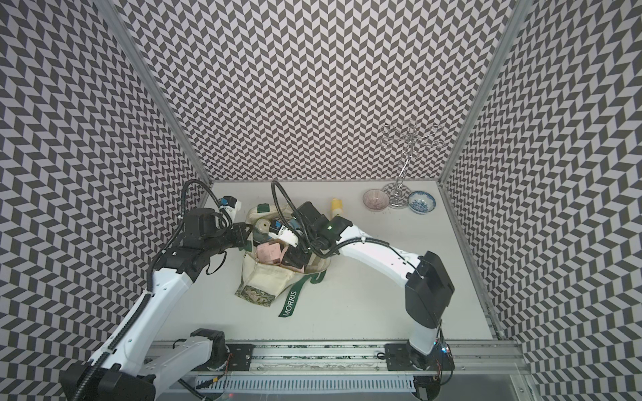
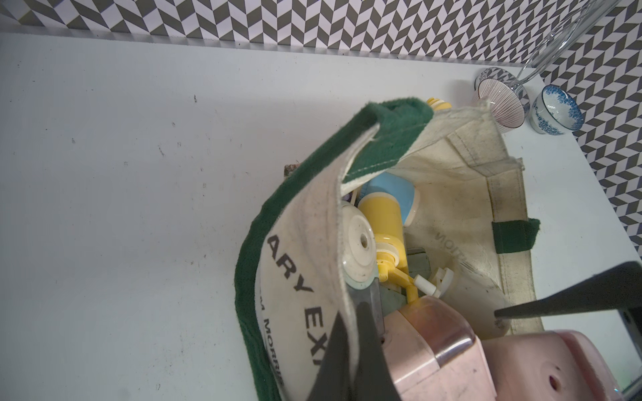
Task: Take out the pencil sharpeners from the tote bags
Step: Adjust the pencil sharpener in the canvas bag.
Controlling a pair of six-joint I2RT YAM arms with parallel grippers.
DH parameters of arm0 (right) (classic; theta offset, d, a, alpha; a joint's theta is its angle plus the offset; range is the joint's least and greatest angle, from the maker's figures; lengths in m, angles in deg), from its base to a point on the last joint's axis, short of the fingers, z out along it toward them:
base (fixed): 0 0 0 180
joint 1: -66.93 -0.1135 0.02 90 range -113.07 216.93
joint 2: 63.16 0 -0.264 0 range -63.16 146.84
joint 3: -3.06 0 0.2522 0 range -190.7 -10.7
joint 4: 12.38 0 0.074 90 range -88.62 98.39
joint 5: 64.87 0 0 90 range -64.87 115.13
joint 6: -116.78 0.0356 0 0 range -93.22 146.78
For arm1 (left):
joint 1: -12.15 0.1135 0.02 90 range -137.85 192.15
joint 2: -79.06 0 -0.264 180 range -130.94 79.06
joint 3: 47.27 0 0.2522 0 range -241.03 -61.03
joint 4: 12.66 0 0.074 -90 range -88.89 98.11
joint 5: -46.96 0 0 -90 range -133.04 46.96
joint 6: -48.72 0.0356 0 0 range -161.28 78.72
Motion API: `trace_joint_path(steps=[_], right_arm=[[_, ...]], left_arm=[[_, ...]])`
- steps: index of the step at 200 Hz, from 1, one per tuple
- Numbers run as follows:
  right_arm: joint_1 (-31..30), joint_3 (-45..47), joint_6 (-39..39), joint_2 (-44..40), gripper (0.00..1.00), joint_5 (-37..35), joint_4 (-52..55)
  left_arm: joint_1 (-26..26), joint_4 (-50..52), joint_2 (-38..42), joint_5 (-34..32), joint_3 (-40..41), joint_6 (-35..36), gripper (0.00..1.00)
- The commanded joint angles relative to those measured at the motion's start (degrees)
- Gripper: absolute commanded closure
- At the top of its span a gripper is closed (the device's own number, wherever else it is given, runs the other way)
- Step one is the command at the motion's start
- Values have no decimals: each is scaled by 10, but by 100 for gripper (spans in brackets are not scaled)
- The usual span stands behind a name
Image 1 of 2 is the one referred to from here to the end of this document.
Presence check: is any pink ribbed bowl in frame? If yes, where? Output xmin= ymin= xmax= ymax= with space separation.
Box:
xmin=362 ymin=189 xmax=390 ymax=212

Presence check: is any aluminium mounting rail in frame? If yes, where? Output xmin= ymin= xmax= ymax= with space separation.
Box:
xmin=144 ymin=340 xmax=533 ymax=377

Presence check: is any silver jewelry tree stand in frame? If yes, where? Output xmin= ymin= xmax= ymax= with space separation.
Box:
xmin=380 ymin=120 xmax=444 ymax=209

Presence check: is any mint green pencil sharpener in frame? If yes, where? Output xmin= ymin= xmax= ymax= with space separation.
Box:
xmin=252 ymin=218 xmax=271 ymax=246

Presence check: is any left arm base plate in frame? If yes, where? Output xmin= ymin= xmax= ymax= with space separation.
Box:
xmin=226 ymin=343 xmax=255 ymax=372

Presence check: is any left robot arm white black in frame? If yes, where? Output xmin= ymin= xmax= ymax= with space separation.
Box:
xmin=60 ymin=208 xmax=251 ymax=400

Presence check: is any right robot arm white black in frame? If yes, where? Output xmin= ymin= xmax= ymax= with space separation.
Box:
xmin=294 ymin=202 xmax=455 ymax=371

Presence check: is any cream canvas tote bag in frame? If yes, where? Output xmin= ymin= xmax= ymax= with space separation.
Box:
xmin=235 ymin=203 xmax=331 ymax=317

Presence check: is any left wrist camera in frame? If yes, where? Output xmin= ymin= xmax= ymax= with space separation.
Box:
xmin=220 ymin=195 xmax=242 ymax=222

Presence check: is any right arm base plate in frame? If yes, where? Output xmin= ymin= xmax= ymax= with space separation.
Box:
xmin=384 ymin=343 xmax=455 ymax=372

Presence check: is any blue white patterned bowl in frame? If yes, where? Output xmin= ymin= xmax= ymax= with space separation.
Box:
xmin=407 ymin=190 xmax=436 ymax=215

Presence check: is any yellow block pencil sharpener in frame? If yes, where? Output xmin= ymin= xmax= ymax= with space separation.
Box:
xmin=331 ymin=198 xmax=344 ymax=217

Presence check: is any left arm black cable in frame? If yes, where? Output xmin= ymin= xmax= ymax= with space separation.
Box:
xmin=72 ymin=179 xmax=237 ymax=401

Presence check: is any pink block pencil sharpener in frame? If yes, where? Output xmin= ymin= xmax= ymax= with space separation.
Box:
xmin=256 ymin=242 xmax=288 ymax=265

